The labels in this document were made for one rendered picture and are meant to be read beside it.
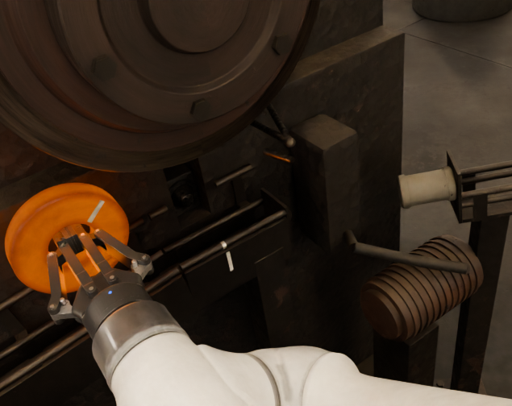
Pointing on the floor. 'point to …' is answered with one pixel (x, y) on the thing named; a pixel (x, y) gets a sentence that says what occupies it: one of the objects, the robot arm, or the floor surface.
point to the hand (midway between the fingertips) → (65, 230)
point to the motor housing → (416, 308)
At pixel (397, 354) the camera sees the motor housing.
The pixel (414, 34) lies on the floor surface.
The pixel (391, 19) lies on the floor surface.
